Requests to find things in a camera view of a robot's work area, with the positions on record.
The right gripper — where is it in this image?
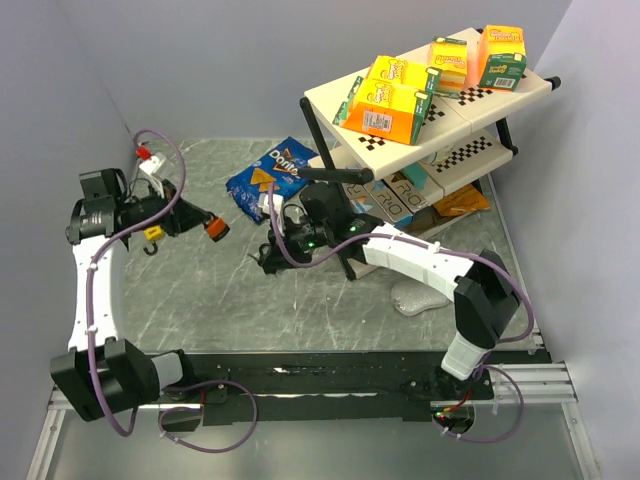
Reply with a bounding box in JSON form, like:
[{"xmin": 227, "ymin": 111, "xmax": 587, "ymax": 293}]
[{"xmin": 262, "ymin": 214, "xmax": 332, "ymax": 269}]

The front orange yellow carton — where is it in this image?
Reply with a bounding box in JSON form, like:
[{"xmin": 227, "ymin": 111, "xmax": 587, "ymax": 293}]
[{"xmin": 332, "ymin": 76, "xmax": 434, "ymax": 145}]

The small yellow green carton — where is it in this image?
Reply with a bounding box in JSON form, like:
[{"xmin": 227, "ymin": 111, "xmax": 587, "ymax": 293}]
[{"xmin": 427, "ymin": 37, "xmax": 468, "ymax": 95}]

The blue Doritos chip bag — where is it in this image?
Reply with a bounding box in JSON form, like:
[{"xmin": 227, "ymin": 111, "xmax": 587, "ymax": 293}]
[{"xmin": 226, "ymin": 137, "xmax": 317, "ymax": 224}]

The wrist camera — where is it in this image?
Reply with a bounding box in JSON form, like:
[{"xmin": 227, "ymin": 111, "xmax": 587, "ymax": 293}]
[
  {"xmin": 136, "ymin": 145, "xmax": 166, "ymax": 198},
  {"xmin": 257, "ymin": 193, "xmax": 284, "ymax": 215}
]

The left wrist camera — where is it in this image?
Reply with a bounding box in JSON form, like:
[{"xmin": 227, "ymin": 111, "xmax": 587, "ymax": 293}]
[{"xmin": 136, "ymin": 145, "xmax": 166, "ymax": 198}]

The orange flat packet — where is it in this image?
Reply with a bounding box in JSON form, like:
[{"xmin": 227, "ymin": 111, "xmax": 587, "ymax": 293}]
[{"xmin": 433, "ymin": 184, "xmax": 490, "ymax": 217}]

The rear yellow carton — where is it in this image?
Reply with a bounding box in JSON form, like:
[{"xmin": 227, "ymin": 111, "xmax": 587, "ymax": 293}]
[{"xmin": 367, "ymin": 55, "xmax": 441, "ymax": 93}]

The teal box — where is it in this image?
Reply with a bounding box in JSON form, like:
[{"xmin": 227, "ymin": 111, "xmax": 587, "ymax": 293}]
[{"xmin": 402, "ymin": 162, "xmax": 429, "ymax": 190}]

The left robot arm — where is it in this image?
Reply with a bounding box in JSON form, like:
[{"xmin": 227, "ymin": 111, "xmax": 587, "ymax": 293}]
[{"xmin": 50, "ymin": 168, "xmax": 229, "ymax": 422}]

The orange padlock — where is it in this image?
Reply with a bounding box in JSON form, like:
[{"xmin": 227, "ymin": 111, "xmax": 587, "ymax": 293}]
[{"xmin": 204, "ymin": 215, "xmax": 230, "ymax": 242}]

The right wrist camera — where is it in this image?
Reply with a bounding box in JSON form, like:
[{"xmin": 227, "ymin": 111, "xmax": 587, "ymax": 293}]
[{"xmin": 257, "ymin": 193, "xmax": 284, "ymax": 215}]

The tall orange green carton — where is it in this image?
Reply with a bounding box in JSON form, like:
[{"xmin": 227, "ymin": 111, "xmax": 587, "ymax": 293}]
[{"xmin": 477, "ymin": 24, "xmax": 527, "ymax": 91}]

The black frame beige shelf rack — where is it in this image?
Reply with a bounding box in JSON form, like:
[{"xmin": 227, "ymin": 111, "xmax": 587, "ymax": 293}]
[{"xmin": 298, "ymin": 25, "xmax": 562, "ymax": 236}]

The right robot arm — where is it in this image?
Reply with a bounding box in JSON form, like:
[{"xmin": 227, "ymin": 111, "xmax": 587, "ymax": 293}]
[{"xmin": 258, "ymin": 183, "xmax": 524, "ymax": 399}]

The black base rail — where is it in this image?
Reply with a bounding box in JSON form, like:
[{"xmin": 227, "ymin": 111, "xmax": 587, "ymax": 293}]
[{"xmin": 159, "ymin": 350, "xmax": 494, "ymax": 426}]

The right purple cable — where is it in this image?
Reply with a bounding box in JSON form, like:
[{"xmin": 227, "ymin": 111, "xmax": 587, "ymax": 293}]
[{"xmin": 267, "ymin": 184, "xmax": 536, "ymax": 444}]

